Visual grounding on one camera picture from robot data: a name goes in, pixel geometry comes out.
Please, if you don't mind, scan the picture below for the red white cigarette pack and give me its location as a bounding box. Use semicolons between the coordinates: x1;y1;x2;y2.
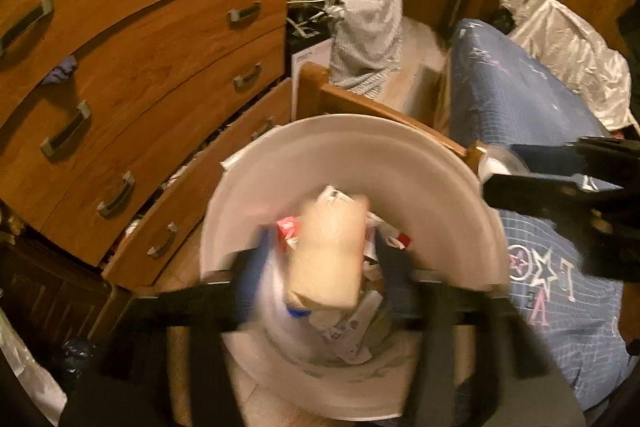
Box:
275;216;303;241

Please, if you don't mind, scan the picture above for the wooden chest of drawers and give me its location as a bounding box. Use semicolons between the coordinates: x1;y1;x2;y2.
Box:
0;0;301;288

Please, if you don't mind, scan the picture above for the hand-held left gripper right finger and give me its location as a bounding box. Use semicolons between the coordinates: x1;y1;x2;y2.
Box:
376;237;587;427

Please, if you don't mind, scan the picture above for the white trash bin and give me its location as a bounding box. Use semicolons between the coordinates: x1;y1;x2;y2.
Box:
199;113;511;423

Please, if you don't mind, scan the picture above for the orange white paper wrapper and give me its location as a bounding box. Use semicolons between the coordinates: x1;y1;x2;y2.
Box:
367;217;414;253

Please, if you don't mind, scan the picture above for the black plastic bag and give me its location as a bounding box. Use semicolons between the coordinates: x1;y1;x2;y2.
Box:
59;336;103;390

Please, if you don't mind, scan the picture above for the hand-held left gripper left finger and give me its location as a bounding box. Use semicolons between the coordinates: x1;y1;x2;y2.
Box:
60;227;278;427

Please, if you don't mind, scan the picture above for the white crumpled cloth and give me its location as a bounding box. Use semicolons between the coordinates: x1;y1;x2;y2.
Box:
0;312;68;425

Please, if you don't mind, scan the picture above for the blue cloth scrap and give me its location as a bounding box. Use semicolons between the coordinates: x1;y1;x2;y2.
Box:
42;57;79;86

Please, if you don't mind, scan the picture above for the white cardboard box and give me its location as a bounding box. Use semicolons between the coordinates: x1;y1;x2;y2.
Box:
289;38;333;118

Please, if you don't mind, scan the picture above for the beige soft packet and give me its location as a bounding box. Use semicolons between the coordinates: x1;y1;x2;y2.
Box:
284;194;371;312

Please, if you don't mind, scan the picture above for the white satin cloth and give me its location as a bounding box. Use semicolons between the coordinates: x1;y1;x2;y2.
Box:
499;0;636;132

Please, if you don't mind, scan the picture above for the clear plastic cup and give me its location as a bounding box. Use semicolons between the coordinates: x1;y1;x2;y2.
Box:
477;144;531;182

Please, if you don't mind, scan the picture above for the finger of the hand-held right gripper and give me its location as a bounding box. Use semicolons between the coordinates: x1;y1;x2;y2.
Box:
510;136;640;174
481;173;640;219

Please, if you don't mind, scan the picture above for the dark wooden cabinet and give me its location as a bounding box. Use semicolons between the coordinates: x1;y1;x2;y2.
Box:
0;234;118;353

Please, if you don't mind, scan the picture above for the blue star-print blanket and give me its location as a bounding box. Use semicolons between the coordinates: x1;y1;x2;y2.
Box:
445;18;631;413

